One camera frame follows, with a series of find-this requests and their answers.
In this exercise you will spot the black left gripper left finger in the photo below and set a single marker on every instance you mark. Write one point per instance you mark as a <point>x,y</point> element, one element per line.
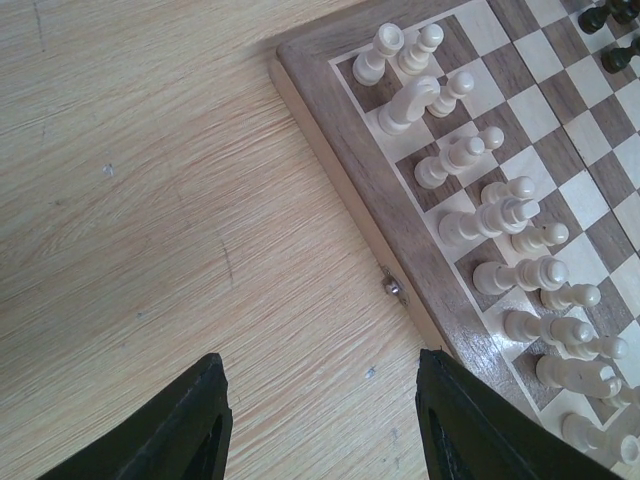
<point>183,432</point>

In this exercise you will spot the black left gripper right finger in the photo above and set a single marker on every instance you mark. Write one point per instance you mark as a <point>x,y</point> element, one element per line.
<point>469,431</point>

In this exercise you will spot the wooden chess board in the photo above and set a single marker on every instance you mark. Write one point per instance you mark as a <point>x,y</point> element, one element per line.
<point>489,153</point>

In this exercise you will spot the white chess rook near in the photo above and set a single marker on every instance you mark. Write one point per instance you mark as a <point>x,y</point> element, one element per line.
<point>582,434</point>

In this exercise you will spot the white chess rook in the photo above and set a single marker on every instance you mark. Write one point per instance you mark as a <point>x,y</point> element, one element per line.
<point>369,66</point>
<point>582,434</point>

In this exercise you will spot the white chess bishop near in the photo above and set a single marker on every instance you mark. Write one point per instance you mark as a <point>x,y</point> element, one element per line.
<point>522,326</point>

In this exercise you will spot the white chess bishop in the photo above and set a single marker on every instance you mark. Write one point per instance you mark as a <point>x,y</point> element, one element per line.
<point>522,326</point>
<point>432,171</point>

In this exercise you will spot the white chess knight near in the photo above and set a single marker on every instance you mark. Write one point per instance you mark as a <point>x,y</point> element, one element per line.
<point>591,378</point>

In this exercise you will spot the white chess knight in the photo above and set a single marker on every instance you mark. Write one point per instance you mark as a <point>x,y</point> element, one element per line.
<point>408,104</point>
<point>591,378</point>

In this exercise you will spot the white chess queen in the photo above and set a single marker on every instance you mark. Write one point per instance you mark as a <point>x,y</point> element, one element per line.
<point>545,273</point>

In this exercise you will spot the white chess king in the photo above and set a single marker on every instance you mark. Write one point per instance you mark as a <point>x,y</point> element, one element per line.
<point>508,215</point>

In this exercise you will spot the white chess bishop far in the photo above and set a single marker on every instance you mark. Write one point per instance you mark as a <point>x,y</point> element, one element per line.
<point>432,171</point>

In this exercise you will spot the white chess knight far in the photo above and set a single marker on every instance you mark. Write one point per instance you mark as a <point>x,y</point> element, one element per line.
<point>408,104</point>

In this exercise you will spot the white chess rook far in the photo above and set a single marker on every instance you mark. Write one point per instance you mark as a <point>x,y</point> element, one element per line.
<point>369,66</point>

